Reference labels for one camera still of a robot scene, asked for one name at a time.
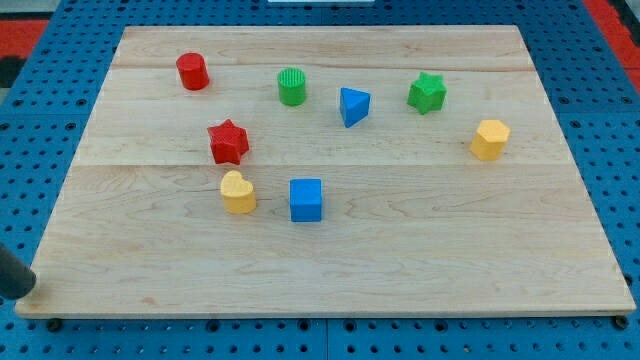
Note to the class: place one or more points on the yellow heart block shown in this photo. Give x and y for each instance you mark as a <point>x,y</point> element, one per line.
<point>237,193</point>

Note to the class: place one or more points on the red star block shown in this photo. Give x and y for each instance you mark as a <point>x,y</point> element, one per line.
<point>228,142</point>

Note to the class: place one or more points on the green star block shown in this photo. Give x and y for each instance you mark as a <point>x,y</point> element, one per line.
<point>427,93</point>

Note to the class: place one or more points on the blue cube block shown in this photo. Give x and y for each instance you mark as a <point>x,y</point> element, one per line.
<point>305,200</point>

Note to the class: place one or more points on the blue triangle block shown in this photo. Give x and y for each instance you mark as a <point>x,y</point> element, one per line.
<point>354,106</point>

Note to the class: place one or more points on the light wooden board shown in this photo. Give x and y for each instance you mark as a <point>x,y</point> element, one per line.
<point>413,224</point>

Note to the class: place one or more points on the green cylinder block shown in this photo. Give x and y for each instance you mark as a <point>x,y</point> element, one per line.
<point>292,86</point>

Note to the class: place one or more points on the red cylinder block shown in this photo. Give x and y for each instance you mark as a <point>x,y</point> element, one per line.
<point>192,70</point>

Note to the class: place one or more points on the yellow hexagon block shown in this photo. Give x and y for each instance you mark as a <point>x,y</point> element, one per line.
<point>489,140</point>

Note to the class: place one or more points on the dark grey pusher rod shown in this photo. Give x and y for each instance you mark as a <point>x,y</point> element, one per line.
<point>17,279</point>

